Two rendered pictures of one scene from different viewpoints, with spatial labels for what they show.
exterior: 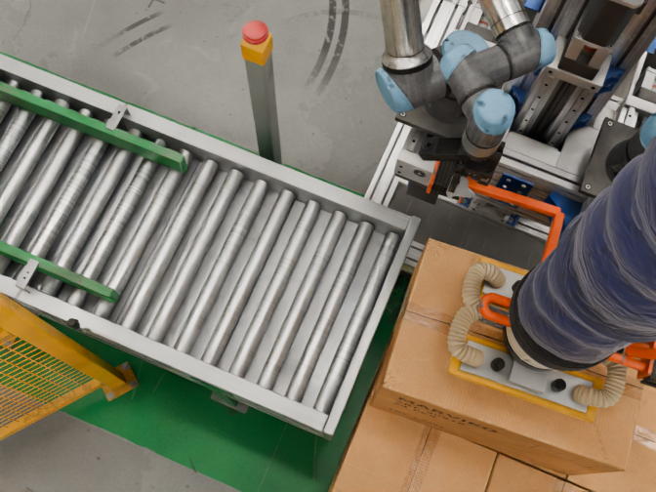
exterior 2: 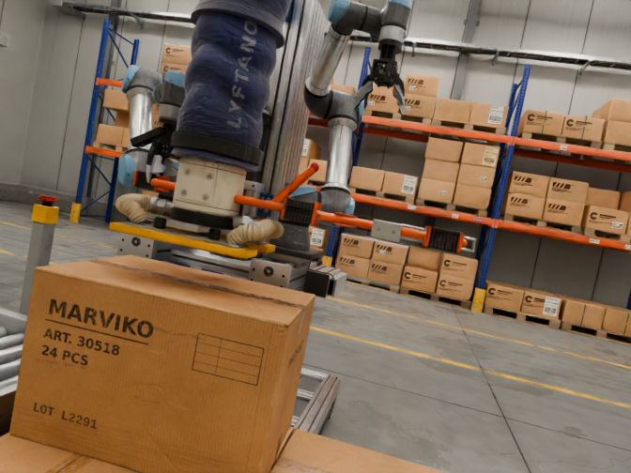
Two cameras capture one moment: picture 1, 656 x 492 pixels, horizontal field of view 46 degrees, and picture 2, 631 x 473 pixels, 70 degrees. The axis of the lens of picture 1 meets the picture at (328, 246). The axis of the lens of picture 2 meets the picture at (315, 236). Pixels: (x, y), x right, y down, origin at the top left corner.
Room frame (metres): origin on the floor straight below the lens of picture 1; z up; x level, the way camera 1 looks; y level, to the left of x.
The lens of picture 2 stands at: (-0.83, -0.61, 1.19)
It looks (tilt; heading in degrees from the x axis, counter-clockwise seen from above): 3 degrees down; 352
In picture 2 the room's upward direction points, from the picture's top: 11 degrees clockwise
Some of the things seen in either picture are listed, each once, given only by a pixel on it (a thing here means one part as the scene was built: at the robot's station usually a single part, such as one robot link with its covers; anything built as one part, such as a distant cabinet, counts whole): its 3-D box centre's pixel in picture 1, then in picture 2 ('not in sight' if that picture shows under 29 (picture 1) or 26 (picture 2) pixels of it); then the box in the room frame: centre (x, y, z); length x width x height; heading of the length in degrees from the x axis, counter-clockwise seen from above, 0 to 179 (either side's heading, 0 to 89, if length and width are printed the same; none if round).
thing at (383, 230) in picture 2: not in sight; (386, 230); (0.25, -0.94, 1.17); 0.07 x 0.07 x 0.04; 74
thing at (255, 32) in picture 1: (255, 34); (47, 201); (1.17, 0.23, 1.02); 0.07 x 0.07 x 0.04
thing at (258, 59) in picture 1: (266, 124); (28, 323); (1.17, 0.23, 0.50); 0.07 x 0.07 x 1.00; 70
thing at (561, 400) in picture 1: (526, 375); (186, 233); (0.29, -0.46, 1.08); 0.34 x 0.10 x 0.05; 74
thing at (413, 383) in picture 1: (503, 362); (180, 356); (0.38, -0.49, 0.74); 0.60 x 0.40 x 0.40; 74
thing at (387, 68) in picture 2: not in sight; (386, 64); (0.54, -0.92, 1.66); 0.09 x 0.08 x 0.12; 160
